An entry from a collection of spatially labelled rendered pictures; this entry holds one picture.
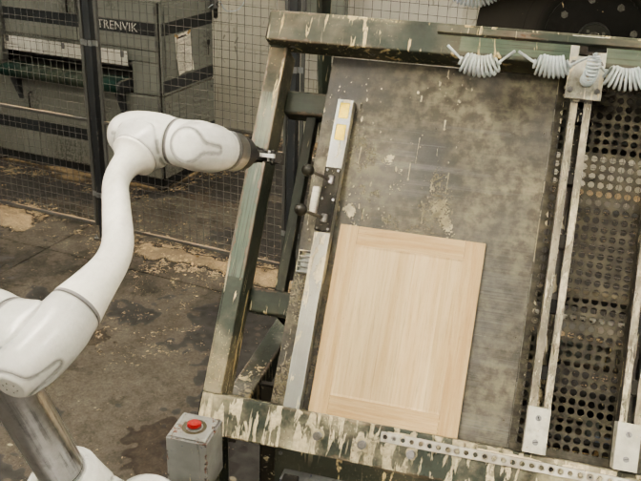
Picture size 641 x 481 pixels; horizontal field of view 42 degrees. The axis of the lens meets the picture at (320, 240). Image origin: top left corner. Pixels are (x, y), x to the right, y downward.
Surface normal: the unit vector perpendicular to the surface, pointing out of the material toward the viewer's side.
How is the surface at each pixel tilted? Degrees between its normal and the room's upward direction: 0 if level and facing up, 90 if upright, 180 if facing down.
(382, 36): 57
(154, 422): 0
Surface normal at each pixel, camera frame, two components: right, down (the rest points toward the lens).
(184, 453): -0.26, 0.38
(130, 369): 0.04, -0.91
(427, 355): -0.20, -0.18
